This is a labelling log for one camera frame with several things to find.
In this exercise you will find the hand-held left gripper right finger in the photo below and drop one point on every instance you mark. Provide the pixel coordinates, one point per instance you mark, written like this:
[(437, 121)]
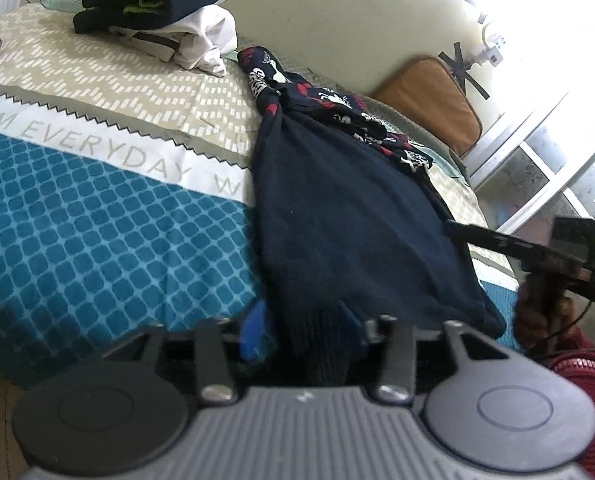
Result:
[(350, 321)]

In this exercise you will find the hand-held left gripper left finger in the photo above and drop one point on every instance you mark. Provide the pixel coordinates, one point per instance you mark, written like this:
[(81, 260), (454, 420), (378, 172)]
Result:
[(253, 331)]

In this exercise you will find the white folded garment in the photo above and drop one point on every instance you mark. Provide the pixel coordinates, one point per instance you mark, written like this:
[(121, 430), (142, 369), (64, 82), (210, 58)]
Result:
[(207, 35)]

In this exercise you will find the black wall tape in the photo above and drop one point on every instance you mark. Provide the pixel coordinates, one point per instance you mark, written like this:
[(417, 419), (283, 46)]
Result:
[(460, 62), (470, 2)]

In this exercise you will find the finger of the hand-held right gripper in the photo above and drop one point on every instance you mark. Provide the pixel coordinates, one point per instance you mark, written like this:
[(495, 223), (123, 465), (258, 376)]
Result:
[(497, 240)]

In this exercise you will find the navy garment red white print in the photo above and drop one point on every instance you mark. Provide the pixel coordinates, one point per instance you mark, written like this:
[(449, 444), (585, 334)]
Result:
[(327, 97)]

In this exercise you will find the person's right hand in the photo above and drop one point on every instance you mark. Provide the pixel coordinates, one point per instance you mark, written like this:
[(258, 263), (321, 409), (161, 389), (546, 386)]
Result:
[(527, 316)]

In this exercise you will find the person's right forearm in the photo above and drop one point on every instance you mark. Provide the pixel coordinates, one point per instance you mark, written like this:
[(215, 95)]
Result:
[(593, 390)]

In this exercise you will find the white window frame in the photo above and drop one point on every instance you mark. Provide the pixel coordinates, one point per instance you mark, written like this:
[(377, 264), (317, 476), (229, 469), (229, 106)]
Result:
[(537, 160)]

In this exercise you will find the white wall socket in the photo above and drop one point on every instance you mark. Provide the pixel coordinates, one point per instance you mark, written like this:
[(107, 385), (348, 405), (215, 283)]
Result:
[(495, 50)]

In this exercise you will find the dark navy garment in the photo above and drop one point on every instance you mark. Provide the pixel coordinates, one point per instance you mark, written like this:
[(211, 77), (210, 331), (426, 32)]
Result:
[(347, 210)]

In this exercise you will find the brown cushion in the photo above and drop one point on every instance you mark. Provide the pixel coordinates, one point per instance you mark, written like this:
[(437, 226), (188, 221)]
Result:
[(427, 95)]

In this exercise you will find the teal beige printed bedspread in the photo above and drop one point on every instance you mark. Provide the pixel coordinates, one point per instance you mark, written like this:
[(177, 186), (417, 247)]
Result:
[(102, 220)]

